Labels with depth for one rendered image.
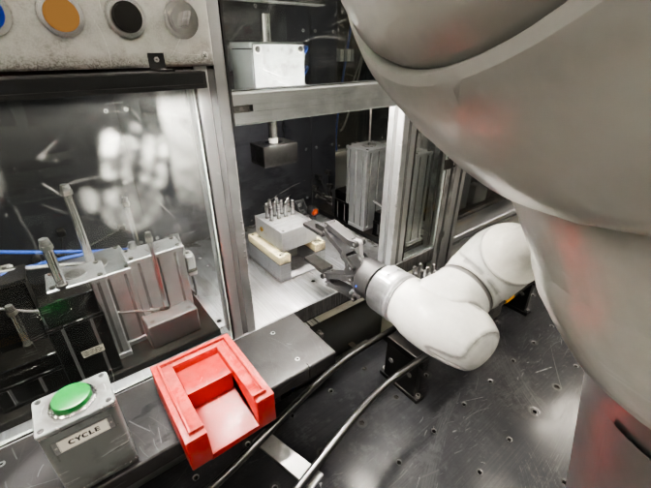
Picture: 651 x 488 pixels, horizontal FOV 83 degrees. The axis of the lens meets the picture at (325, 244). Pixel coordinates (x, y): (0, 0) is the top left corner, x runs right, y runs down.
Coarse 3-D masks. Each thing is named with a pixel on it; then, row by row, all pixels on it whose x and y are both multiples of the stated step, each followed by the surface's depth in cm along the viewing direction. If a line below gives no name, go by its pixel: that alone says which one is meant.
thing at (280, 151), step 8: (272, 128) 80; (272, 136) 80; (256, 144) 80; (264, 144) 80; (272, 144) 80; (280, 144) 80; (288, 144) 81; (296, 144) 82; (256, 152) 81; (264, 152) 78; (272, 152) 79; (280, 152) 80; (288, 152) 82; (296, 152) 83; (256, 160) 82; (264, 160) 79; (272, 160) 80; (280, 160) 81; (288, 160) 82; (296, 160) 84
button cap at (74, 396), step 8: (72, 384) 44; (80, 384) 44; (56, 392) 43; (64, 392) 43; (72, 392) 43; (80, 392) 43; (88, 392) 43; (56, 400) 42; (64, 400) 42; (72, 400) 42; (80, 400) 42; (88, 400) 43; (56, 408) 41; (64, 408) 41; (72, 408) 41
